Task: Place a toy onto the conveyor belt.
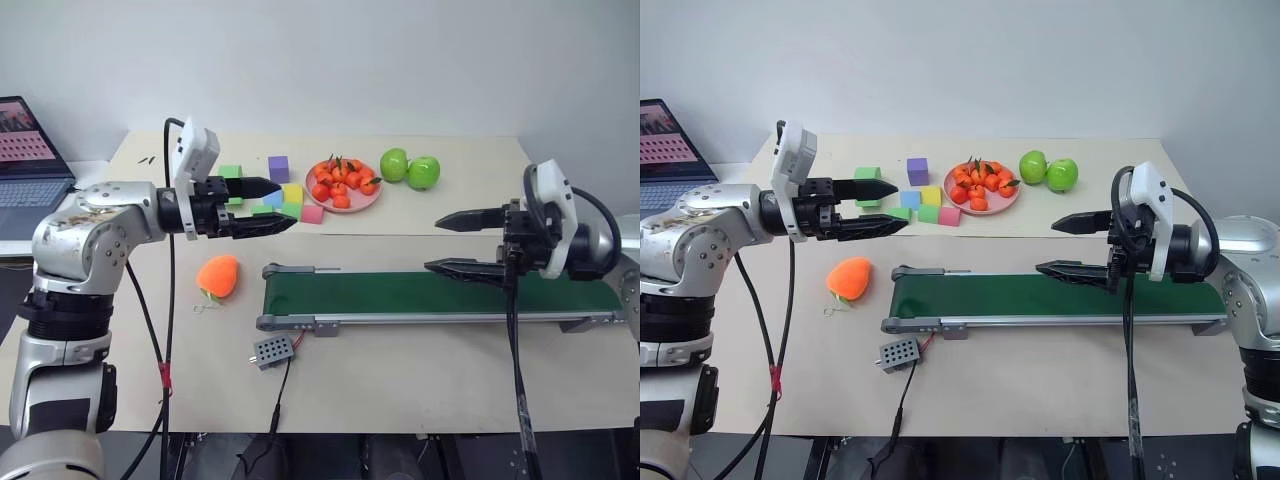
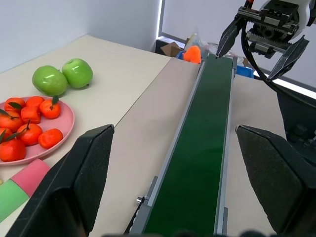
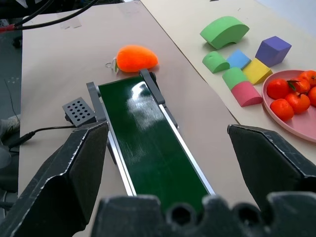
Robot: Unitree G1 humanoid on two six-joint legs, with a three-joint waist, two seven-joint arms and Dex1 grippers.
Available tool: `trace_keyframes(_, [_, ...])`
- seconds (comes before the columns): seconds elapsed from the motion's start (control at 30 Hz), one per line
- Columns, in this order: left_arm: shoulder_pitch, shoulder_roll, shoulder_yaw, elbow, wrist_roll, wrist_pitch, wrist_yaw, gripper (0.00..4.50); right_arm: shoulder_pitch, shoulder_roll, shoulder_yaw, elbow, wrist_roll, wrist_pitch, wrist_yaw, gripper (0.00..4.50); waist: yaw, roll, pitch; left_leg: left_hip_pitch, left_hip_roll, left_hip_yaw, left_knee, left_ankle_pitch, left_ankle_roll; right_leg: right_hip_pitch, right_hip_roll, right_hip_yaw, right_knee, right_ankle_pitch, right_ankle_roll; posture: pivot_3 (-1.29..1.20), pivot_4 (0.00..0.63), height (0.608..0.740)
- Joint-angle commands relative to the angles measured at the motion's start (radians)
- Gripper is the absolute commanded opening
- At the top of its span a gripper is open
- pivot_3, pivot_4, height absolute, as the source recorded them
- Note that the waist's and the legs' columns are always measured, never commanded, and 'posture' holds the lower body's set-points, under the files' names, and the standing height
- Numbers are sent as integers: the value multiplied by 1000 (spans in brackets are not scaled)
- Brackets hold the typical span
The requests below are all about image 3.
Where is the green arch foam block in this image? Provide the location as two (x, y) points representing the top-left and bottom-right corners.
(199, 15), (250, 50)

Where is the grey perforated motor box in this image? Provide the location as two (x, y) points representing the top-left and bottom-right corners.
(62, 97), (97, 128)

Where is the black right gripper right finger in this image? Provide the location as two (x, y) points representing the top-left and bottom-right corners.
(227, 124), (316, 211)

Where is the yellow foam block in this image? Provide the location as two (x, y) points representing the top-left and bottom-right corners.
(242, 58), (274, 85)

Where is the brown paperboard sheet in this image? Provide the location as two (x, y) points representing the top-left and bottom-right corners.
(18, 0), (260, 213)

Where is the small green half-cylinder foam block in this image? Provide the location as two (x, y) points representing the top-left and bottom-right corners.
(202, 51), (231, 74)

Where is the orange tangerine with leaf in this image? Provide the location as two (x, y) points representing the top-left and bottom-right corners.
(287, 77), (311, 94)

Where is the orange plush carrot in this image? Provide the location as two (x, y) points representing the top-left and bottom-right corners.
(105, 44), (159, 74)

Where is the pink plate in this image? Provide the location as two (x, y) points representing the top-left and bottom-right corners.
(261, 70), (316, 143)

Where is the pink foam half-cylinder block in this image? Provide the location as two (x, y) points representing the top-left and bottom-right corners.
(231, 81), (263, 108)

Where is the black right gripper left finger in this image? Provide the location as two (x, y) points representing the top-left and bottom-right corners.
(0, 121), (110, 237)

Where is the clear tape strip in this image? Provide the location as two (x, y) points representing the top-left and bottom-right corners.
(59, 17), (83, 30)

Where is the blue foam block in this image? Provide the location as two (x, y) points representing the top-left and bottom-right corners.
(226, 48), (252, 71)

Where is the purple foam cube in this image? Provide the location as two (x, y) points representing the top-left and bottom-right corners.
(255, 36), (292, 68)

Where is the black power cable with plug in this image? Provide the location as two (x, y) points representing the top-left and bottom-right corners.
(8, 125), (78, 149)

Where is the red cable connector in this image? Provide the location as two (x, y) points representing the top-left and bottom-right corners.
(0, 24), (16, 34)

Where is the green conveyor belt grey frame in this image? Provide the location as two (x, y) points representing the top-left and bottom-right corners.
(86, 69), (216, 198)

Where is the white shoe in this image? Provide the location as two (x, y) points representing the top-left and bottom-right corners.
(0, 114), (21, 139)

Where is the cream paper sheet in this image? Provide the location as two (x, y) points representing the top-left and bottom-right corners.
(139, 0), (316, 158)

